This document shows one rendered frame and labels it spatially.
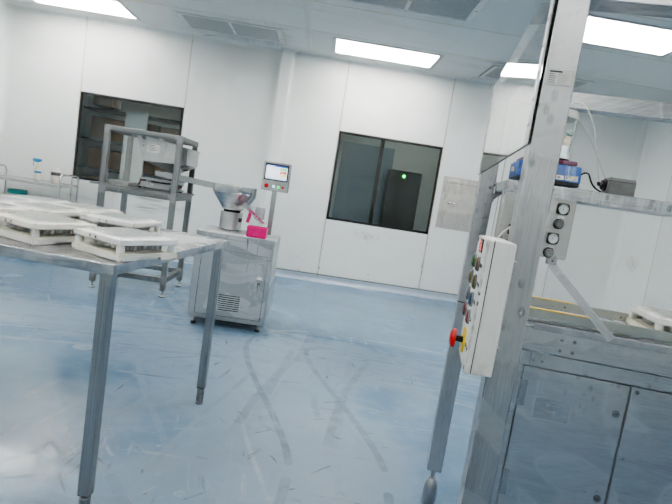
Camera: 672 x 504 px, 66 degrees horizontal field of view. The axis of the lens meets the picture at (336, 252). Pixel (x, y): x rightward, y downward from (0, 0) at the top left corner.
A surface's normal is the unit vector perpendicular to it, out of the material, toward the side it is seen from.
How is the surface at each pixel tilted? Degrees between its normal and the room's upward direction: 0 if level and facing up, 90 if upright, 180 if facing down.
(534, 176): 90
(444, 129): 90
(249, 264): 90
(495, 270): 90
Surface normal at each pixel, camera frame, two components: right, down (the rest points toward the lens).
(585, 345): -0.17, 0.08
